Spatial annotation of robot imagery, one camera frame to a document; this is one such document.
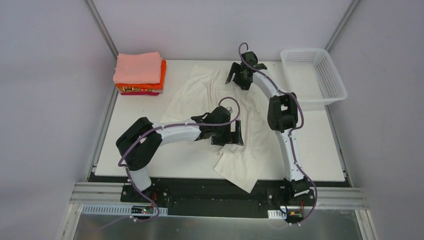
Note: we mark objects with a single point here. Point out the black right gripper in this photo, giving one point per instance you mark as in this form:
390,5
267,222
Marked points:
238,75

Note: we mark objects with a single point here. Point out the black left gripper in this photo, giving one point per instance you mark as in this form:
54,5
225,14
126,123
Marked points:
228,135

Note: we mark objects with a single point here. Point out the cream white t shirt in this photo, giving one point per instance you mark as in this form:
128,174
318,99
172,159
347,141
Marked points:
260,156

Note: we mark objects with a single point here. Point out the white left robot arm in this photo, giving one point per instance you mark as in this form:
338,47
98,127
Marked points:
139,143

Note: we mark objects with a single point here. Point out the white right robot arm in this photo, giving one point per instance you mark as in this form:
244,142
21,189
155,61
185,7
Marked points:
283,115

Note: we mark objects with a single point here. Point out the white plastic basket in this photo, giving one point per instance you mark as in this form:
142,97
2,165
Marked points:
311,74

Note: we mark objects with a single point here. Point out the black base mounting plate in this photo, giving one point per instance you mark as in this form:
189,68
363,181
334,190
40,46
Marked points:
197,197

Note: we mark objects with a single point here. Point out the magenta folded t shirt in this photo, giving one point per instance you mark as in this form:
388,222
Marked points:
139,93

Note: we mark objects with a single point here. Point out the pink folded t shirt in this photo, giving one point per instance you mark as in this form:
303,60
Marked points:
142,68

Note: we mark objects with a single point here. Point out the brown patterned folded t shirt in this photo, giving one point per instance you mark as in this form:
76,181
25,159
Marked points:
123,89

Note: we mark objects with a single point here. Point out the right white cable duct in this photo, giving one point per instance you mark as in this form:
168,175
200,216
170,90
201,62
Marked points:
276,214

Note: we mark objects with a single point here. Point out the white cable duct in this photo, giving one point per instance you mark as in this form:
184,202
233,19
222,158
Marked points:
123,210
276,214

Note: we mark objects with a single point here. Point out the aluminium frame rail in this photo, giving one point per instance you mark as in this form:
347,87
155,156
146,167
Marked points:
343,198

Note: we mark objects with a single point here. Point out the left white cable duct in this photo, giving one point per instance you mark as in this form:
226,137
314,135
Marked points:
123,210

